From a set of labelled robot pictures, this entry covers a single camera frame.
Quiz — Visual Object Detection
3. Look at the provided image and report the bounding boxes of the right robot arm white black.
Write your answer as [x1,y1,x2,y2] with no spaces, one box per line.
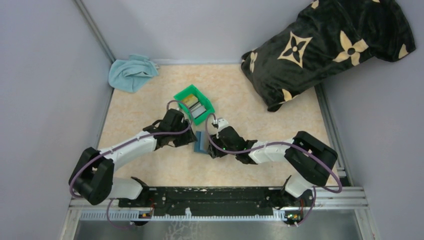
[208,126,343,199]

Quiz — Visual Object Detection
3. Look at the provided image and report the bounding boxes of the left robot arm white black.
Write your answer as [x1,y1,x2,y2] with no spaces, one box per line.
[68,109,197,206]

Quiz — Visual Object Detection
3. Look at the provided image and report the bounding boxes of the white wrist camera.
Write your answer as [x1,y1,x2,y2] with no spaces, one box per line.
[212,117,230,132]
[176,111,185,120]

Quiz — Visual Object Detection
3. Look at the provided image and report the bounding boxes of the aluminium frame rail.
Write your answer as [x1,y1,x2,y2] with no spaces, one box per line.
[69,187,369,222]

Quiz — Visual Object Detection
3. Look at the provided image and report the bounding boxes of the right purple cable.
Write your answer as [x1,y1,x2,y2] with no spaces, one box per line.
[204,113,343,228]

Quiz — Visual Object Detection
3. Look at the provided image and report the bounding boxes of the blue leather card holder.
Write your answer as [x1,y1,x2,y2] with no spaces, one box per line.
[193,131,209,155]

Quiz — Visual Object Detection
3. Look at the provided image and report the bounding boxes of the green plastic bin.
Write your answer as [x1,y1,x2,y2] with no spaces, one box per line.
[173,84,215,126]

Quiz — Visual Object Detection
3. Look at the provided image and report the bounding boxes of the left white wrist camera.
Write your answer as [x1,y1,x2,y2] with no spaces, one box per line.
[176,111,185,120]

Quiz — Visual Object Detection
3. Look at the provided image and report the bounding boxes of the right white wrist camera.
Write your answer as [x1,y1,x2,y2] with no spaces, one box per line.
[212,117,230,132]

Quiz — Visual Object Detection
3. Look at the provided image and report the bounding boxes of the cards in green bin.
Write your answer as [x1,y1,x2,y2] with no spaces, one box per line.
[182,94,207,119]

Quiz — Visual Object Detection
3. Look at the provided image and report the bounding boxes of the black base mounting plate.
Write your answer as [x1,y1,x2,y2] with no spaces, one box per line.
[118,187,313,217]

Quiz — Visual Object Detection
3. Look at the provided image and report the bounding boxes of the black floral blanket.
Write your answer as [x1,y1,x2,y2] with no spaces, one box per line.
[240,0,416,112]

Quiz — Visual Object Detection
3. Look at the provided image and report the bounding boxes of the light blue cloth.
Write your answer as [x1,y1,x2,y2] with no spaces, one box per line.
[108,54,160,93]

